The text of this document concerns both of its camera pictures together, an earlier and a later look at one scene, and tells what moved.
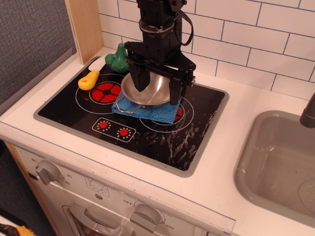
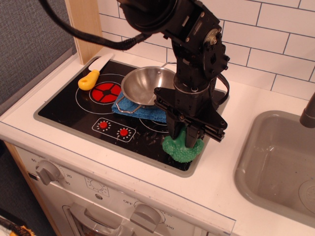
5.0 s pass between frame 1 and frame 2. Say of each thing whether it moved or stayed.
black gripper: moved
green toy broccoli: moved
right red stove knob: stayed
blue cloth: stayed
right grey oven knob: stayed
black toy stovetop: stayed
